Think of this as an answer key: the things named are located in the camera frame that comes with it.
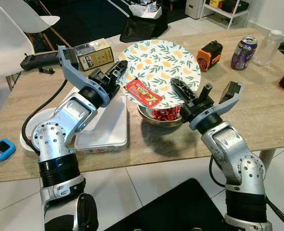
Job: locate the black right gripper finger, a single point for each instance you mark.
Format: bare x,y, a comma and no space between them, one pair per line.
184,91

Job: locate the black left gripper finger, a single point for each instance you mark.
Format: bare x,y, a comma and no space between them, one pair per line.
119,71

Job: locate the lemon leaf patterned plate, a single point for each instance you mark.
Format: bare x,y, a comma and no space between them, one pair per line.
166,62

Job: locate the yellow cardboard carton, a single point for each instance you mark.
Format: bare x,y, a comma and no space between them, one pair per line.
96,55

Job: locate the red wrapped candies pile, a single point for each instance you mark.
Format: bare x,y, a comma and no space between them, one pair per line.
166,114

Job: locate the red snack packet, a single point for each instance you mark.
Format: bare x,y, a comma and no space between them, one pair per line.
142,94

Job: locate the small orange black tool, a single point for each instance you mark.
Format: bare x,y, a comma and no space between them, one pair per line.
209,57

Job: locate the metal bowl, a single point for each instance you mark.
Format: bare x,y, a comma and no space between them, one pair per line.
146,119

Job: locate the black bag with white liner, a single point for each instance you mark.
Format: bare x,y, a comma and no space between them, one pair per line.
142,29

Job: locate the white lidded plastic container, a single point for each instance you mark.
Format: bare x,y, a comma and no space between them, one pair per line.
108,130

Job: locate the dark rug with white lines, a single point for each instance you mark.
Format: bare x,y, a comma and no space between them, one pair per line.
84,19

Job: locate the black power strip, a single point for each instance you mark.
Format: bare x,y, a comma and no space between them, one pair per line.
38,60

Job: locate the purple soda can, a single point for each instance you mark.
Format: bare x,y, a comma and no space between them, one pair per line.
242,54

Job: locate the wooden table leg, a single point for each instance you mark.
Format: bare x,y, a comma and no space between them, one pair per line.
267,158

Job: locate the white shelf unit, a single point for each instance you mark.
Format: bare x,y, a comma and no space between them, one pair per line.
228,14

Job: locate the clear plastic bottle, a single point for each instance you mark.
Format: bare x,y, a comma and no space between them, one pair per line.
267,48

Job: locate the white shell chair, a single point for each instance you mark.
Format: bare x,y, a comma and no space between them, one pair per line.
2,43
26,17

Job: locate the black floor mat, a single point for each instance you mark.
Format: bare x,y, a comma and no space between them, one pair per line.
170,207

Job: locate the small blue timer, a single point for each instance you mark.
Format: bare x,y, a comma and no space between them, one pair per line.
1,150

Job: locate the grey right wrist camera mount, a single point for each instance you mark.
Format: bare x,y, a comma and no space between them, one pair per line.
214,118

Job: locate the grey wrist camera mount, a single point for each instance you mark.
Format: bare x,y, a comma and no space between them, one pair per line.
72,77
214,118

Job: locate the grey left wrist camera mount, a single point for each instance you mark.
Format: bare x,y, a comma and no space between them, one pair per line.
72,77

